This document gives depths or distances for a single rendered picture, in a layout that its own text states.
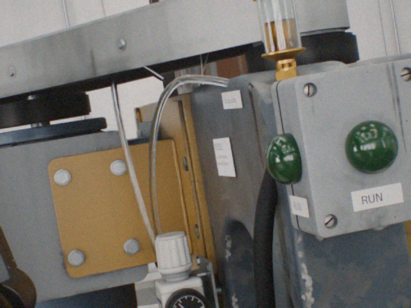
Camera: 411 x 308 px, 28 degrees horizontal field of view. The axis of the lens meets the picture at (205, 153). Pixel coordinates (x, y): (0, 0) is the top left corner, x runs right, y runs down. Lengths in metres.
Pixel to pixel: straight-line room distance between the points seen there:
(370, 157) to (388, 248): 0.09
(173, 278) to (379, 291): 0.23
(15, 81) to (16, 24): 4.85
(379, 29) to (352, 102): 5.78
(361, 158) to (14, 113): 0.53
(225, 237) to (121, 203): 0.20
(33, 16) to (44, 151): 4.85
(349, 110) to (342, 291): 0.12
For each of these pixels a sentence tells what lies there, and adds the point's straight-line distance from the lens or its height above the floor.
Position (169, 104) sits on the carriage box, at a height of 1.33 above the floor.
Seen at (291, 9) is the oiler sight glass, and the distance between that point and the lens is 0.53.
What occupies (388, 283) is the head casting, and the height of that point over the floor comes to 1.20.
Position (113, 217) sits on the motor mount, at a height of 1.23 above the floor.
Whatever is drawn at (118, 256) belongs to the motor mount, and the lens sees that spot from 0.87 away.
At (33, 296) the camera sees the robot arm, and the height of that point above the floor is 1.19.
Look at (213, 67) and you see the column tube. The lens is 1.00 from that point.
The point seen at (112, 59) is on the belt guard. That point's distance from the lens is 0.75.
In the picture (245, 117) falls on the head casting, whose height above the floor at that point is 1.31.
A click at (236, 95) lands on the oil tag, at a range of 0.57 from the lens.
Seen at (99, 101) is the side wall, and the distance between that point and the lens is 5.67.
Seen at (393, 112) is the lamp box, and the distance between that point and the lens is 0.47.
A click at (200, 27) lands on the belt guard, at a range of 0.68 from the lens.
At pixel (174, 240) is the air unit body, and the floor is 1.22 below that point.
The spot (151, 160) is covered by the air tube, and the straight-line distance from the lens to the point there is 0.66.
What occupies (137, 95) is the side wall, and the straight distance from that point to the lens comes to 5.70.
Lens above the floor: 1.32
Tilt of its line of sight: 3 degrees down
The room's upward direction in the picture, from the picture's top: 9 degrees counter-clockwise
